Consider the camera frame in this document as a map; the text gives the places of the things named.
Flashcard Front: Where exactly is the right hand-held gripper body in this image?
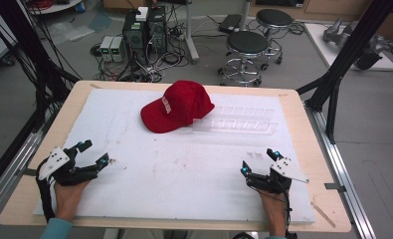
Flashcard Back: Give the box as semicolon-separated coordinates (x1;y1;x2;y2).
246;156;310;195

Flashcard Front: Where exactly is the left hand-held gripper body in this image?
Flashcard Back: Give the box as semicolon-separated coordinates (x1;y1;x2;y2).
38;145;98;187

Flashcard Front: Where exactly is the clear plastic tray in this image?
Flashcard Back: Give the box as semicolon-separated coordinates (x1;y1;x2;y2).
191;105;280;135

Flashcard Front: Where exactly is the red baseball cap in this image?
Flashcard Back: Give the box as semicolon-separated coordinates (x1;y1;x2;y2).
139;80;216;134

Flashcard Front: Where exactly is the person's left hand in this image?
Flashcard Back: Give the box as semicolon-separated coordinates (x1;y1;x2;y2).
54;179;92;223

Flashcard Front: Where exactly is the person's right hand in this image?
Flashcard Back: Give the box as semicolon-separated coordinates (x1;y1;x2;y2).
257;188;289;237

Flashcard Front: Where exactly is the white foam mat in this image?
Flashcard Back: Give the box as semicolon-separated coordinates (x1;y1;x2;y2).
33;88;316;225

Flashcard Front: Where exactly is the white power supply box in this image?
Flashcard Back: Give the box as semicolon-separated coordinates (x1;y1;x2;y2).
98;35;114;63
109;36;128;64

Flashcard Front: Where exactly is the black round stool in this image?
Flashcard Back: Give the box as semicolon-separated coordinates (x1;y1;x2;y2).
217;30;271;88
255;8;295;72

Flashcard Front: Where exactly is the white floor board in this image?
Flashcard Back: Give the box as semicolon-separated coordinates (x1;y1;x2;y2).
303;22;393;72

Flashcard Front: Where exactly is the black computer tower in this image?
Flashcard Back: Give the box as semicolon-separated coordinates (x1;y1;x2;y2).
146;6;168;58
121;11;149;66

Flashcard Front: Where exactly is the white adapter box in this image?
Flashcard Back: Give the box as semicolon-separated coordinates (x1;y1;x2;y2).
135;6;150;22

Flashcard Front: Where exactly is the grey metal stand leg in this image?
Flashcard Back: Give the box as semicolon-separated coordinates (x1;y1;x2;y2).
183;0;201;66

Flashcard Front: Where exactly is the aluminium table rail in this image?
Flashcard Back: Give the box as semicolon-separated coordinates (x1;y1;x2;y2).
0;128;46;224
303;101;379;239

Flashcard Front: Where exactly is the black metal frame stand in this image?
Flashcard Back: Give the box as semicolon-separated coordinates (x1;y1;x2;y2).
295;0;393;145
0;0;83;133

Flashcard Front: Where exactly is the tangle of floor cables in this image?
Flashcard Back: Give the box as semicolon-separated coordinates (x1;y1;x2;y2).
90;19;192;84

